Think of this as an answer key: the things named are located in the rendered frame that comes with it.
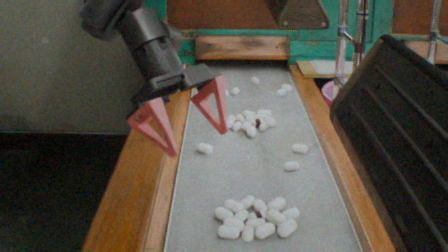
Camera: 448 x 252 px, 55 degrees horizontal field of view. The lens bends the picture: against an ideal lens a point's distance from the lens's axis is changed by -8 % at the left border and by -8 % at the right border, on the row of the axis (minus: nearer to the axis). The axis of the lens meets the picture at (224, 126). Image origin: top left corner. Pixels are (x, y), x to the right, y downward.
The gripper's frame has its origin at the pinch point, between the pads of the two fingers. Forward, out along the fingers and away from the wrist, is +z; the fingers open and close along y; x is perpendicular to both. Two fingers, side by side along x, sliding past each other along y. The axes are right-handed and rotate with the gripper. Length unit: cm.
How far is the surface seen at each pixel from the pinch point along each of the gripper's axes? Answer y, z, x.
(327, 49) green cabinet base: -91, -12, -30
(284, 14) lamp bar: -16.3, -10.4, 11.3
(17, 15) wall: -60, -118, -159
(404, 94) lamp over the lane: 15.4, 6.4, 36.7
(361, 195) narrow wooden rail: -24.0, 20.6, 2.1
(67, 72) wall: -77, -80, -165
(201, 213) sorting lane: -5.1, 10.0, -14.7
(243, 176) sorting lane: -19.3, 8.3, -16.7
